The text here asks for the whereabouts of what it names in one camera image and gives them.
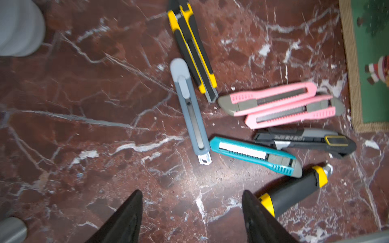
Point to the yellow black slim knife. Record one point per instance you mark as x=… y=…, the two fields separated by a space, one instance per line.
x=185 y=30

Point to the black yellow heavy knife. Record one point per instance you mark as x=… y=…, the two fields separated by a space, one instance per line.
x=280 y=199

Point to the teal utility knife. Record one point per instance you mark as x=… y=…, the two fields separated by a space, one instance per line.
x=276 y=160

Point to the silver black bottle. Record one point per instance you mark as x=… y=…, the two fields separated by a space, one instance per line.
x=13 y=230

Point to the pink utility knife upper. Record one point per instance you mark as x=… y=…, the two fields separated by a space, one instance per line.
x=248 y=102

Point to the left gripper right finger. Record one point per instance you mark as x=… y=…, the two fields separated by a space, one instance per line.
x=261 y=226

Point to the pink utility knife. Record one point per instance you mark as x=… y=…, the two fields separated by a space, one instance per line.
x=248 y=102
x=315 y=108

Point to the dark grey utility knife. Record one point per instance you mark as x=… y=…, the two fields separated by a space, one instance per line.
x=331 y=142

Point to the green Christmas tote bag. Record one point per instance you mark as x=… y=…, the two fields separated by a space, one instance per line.
x=365 y=28

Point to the potted artificial flower plant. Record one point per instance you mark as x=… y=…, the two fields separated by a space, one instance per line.
x=23 y=28

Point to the grey slim utility knife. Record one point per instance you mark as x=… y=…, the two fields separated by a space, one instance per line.
x=190 y=109

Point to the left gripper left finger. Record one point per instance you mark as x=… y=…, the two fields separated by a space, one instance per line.
x=124 y=225

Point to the pink utility knife lower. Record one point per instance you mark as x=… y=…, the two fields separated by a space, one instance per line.
x=315 y=108

